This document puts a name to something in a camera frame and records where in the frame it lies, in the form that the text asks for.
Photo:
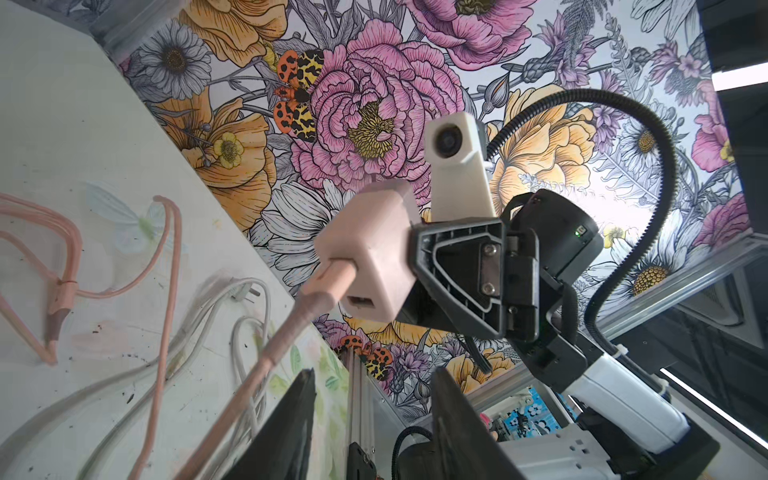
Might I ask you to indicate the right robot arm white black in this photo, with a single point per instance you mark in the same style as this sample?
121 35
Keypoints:
628 430

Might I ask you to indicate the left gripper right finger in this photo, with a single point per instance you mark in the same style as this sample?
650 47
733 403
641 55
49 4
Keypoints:
464 448

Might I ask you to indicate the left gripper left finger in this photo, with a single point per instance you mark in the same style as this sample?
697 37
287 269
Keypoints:
281 450

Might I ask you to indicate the pink charger adapter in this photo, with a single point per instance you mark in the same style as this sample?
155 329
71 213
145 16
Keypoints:
363 252

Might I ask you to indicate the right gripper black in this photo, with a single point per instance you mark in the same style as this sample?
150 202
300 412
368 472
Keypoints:
458 289

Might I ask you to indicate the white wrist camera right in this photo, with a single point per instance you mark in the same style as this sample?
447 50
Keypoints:
455 148

